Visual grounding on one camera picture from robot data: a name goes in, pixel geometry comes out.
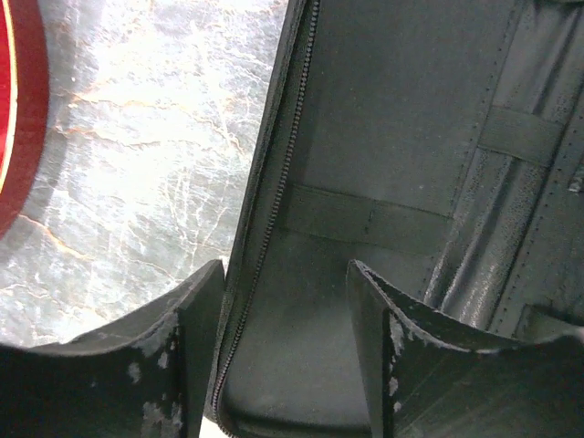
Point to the black zip tool case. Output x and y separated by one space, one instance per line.
439 143

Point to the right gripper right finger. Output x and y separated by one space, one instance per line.
426 374

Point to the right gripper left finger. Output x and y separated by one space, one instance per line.
143 375

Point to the red round tray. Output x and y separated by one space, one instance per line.
24 103

